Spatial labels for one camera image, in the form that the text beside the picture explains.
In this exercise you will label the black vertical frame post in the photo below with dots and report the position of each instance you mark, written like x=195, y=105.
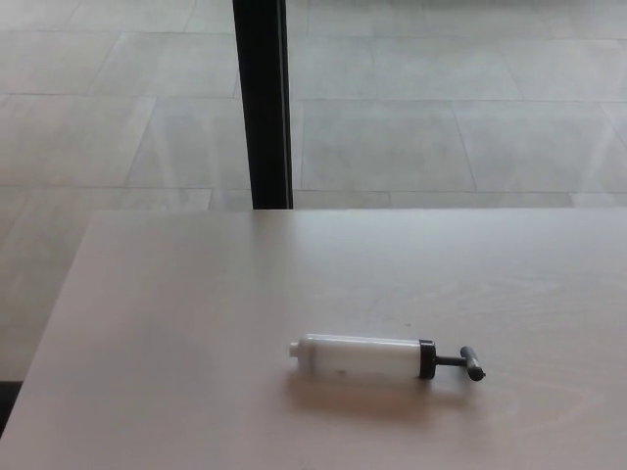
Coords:
x=262, y=98

